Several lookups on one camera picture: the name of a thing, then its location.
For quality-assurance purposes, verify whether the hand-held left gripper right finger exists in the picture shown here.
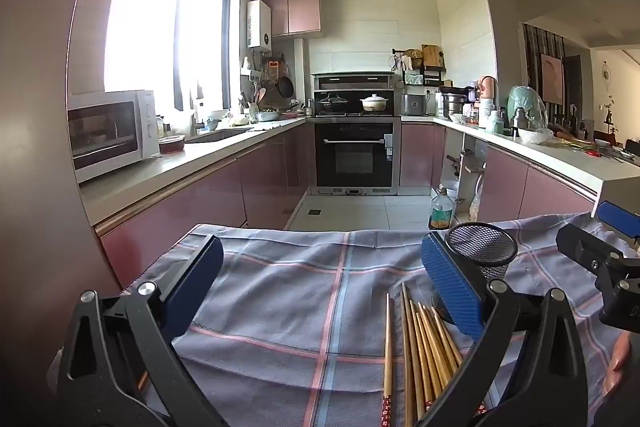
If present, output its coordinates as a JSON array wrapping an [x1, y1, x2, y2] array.
[[420, 232, 588, 427]]

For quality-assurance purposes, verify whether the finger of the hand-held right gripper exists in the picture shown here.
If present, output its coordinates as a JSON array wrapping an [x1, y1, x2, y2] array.
[[595, 200, 640, 240], [556, 223, 626, 279]]

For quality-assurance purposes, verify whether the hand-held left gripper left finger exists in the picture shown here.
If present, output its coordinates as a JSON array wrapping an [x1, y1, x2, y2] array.
[[47, 234, 226, 427]]

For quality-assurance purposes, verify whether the black mesh utensil holder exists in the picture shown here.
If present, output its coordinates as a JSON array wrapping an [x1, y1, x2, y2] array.
[[431, 223, 519, 327]]

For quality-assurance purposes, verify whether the bundle of wooden chopsticks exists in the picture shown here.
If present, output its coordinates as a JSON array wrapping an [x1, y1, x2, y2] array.
[[382, 282, 488, 427]]

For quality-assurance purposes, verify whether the person's right hand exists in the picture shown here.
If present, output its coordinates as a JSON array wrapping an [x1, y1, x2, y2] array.
[[602, 332, 640, 400]]

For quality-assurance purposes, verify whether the grey plaid cloth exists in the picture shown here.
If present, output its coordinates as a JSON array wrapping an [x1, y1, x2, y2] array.
[[122, 211, 640, 427]]

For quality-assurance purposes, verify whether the green plastic-covered object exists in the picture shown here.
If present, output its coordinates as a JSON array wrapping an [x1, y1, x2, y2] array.
[[506, 85, 548, 130]]

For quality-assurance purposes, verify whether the kitchen sink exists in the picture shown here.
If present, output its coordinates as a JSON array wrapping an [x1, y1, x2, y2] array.
[[186, 128, 253, 144]]

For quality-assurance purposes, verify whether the black built-in oven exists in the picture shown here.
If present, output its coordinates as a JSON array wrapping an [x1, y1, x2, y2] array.
[[314, 118, 402, 196]]

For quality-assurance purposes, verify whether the pink thermos jug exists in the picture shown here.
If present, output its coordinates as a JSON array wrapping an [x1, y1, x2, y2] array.
[[477, 76, 499, 112]]

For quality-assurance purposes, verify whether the white microwave oven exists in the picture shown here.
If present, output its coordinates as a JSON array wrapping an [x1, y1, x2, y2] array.
[[67, 89, 161, 184]]

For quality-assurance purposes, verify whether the stainless steel pot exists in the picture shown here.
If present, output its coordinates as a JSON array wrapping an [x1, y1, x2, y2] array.
[[441, 93, 468, 118]]

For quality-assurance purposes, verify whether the utensil crock with spatulas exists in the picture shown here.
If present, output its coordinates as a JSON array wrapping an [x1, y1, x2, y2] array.
[[240, 87, 268, 124]]

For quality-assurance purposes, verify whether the white casserole pot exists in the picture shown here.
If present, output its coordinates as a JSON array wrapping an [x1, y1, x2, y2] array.
[[361, 94, 396, 112]]

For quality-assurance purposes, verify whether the black wok with lid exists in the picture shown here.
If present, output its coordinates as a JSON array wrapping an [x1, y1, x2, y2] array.
[[316, 92, 351, 114]]

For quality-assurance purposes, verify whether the black range hood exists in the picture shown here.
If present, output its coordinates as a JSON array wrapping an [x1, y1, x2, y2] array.
[[311, 72, 396, 92]]

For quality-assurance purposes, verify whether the kitchen window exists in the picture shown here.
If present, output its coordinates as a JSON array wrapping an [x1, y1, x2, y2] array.
[[102, 0, 238, 112]]

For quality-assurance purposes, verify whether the oil bottle with handle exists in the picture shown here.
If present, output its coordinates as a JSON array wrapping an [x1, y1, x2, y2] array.
[[429, 187, 453, 230]]

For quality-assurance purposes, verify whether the pink wall picture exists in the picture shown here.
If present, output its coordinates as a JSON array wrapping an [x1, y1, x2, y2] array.
[[540, 53, 566, 105]]

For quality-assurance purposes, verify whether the black wall shelf rack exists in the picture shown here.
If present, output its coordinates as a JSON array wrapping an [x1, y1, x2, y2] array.
[[391, 44, 447, 86]]

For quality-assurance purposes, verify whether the white wall water heater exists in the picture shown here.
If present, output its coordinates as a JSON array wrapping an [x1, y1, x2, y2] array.
[[246, 0, 272, 50]]

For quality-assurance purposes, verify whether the pink upper wall cabinet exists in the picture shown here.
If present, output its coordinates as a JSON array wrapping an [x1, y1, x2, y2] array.
[[262, 0, 321, 38]]

